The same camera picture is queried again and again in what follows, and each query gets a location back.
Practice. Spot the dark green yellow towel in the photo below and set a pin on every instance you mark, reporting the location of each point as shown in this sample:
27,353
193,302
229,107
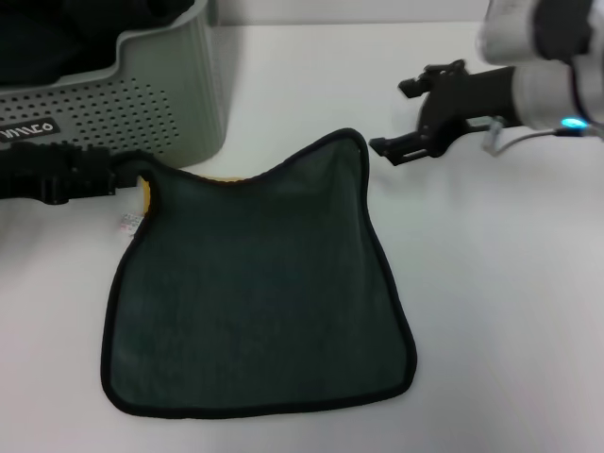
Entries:
259,283

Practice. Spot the grey perforated storage box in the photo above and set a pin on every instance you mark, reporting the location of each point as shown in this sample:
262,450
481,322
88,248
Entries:
141,113

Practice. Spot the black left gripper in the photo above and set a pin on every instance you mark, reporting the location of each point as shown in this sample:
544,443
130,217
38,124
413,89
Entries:
23,174

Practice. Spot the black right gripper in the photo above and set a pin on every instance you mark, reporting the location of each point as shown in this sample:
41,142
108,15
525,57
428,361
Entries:
467,96

